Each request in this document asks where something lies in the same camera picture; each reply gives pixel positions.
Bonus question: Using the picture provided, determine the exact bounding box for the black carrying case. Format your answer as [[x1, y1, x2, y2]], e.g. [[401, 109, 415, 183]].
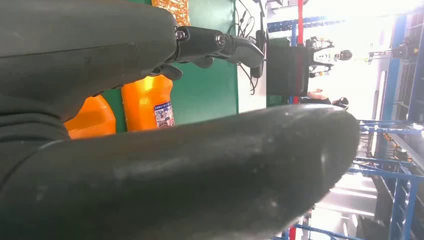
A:
[[265, 44, 311, 98]]

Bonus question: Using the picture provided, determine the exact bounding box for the black remote controller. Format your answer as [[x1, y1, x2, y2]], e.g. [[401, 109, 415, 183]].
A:
[[250, 29, 269, 79]]

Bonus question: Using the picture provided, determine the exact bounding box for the orange detergent bottle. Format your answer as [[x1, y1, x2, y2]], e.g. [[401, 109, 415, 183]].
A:
[[120, 74, 175, 133], [64, 94, 117, 140]]

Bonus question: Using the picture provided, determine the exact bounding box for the blue metal frame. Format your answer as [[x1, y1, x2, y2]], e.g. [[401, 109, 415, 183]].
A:
[[267, 14, 327, 46]]

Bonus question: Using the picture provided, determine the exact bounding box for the blue metal shelving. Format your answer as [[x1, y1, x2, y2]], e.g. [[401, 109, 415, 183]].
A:
[[271, 6, 424, 240]]

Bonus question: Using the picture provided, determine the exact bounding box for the person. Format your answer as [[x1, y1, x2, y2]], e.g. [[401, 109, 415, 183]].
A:
[[299, 88, 350, 111]]

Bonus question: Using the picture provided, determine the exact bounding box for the green plastic crate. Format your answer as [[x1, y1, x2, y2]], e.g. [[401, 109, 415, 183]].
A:
[[266, 95, 290, 108]]

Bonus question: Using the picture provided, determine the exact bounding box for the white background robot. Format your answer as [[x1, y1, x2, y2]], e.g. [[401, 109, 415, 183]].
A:
[[305, 37, 354, 79]]

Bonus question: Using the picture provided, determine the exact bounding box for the black cable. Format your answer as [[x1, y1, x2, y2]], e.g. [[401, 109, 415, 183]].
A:
[[228, 0, 266, 96]]

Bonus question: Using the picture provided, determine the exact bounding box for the white table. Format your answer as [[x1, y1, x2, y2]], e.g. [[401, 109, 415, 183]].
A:
[[235, 0, 269, 114]]

